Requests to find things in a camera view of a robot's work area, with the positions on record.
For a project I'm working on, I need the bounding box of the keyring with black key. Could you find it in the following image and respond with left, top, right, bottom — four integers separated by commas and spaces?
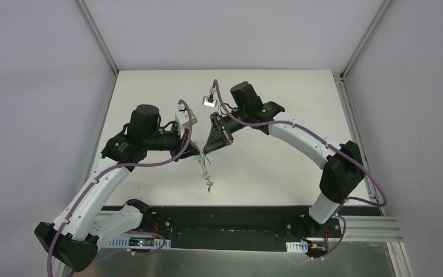
195, 152, 214, 194

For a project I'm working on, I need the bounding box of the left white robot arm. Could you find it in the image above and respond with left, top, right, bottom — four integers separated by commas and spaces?
35, 100, 199, 276

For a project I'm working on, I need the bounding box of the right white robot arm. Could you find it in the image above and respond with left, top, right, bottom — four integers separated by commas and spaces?
203, 81, 365, 237

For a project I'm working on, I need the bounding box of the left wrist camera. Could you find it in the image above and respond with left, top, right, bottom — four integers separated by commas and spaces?
175, 104, 198, 133

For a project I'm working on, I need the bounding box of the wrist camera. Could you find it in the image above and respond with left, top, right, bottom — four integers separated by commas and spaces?
202, 88, 218, 108
175, 104, 198, 133

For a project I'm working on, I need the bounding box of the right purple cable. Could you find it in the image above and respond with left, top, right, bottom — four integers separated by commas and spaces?
212, 79, 389, 262

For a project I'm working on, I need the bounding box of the purple cable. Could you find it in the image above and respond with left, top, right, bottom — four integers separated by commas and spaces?
46, 99, 194, 277
212, 79, 389, 262

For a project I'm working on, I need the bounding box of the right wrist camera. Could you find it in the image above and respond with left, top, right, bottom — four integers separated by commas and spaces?
202, 88, 218, 108

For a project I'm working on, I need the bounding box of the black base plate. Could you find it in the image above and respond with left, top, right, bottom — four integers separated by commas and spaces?
103, 205, 382, 252

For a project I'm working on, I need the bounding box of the left white cable duct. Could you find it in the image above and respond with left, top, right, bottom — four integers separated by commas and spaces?
104, 234, 171, 250

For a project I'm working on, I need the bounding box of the white cable duct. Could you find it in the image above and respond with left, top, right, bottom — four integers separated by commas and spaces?
286, 241, 309, 253
104, 234, 171, 250

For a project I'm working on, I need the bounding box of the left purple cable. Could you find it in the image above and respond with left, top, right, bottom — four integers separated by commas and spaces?
46, 99, 194, 277

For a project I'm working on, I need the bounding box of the right white cable duct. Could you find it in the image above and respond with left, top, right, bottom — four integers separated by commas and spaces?
286, 241, 309, 253

